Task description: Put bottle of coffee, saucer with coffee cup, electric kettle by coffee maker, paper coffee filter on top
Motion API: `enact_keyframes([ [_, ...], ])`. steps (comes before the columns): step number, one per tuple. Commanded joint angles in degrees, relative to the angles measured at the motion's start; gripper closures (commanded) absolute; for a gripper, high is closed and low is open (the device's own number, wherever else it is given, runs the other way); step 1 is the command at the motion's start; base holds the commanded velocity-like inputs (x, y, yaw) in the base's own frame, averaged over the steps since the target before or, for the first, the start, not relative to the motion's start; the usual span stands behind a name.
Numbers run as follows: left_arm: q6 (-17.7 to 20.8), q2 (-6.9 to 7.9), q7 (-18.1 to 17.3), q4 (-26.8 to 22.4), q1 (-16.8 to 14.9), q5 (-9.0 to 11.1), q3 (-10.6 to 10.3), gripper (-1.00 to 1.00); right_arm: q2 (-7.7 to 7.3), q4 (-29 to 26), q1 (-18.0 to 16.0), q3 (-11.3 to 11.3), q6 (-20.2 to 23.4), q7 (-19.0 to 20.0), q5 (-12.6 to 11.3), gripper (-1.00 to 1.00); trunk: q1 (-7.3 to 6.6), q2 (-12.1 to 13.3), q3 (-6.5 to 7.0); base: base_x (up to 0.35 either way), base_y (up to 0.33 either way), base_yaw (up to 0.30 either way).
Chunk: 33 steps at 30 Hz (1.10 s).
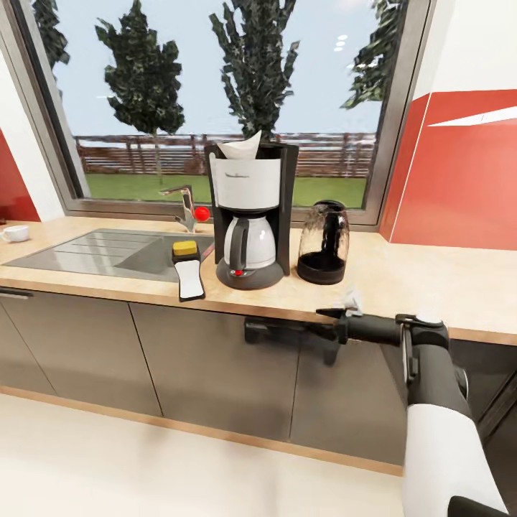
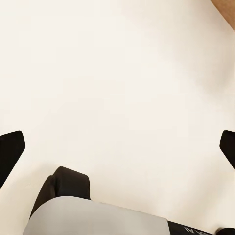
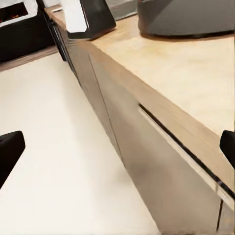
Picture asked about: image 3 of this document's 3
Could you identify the bottle of coffee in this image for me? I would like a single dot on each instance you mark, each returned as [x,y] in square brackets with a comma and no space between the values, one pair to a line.
[87,19]

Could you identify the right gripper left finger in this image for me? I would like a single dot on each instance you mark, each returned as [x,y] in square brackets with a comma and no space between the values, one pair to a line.
[12,146]

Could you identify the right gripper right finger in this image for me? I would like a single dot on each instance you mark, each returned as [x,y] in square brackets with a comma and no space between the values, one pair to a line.
[227,146]

